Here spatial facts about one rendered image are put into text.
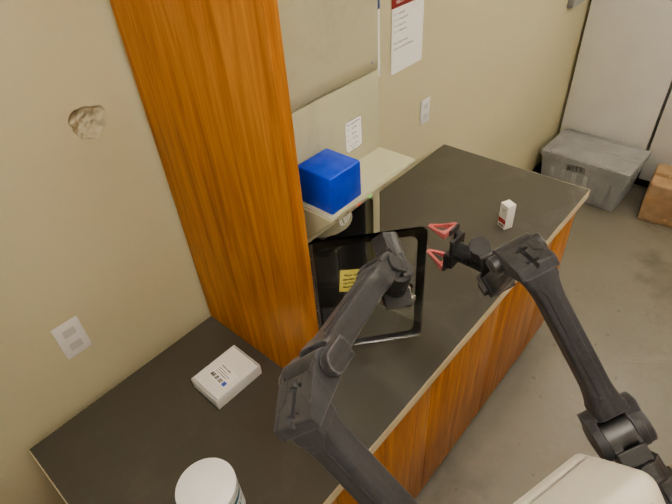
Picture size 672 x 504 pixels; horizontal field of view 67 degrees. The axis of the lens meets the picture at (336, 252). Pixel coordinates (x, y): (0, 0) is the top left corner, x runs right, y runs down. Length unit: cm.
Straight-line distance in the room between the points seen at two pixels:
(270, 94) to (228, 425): 90
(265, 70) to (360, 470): 64
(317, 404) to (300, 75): 64
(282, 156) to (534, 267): 50
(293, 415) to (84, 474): 87
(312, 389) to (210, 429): 77
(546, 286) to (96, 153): 103
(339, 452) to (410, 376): 77
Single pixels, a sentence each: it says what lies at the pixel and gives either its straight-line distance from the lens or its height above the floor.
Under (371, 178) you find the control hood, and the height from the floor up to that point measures 151.
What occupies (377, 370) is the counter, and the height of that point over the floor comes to 94.
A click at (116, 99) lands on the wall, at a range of 134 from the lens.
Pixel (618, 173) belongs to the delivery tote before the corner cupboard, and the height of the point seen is 33.
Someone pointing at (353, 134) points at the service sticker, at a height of 159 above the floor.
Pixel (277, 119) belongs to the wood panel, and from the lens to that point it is 92.
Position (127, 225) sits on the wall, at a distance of 144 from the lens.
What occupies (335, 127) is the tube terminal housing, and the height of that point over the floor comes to 163.
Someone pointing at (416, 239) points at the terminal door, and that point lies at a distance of 127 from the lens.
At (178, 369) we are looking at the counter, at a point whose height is 94.
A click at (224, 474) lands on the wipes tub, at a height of 109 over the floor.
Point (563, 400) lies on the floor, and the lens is 273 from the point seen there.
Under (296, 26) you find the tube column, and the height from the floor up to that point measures 187.
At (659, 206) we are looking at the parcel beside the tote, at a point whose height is 14.
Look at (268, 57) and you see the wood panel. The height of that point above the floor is 187.
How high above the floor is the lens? 215
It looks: 40 degrees down
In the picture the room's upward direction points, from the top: 5 degrees counter-clockwise
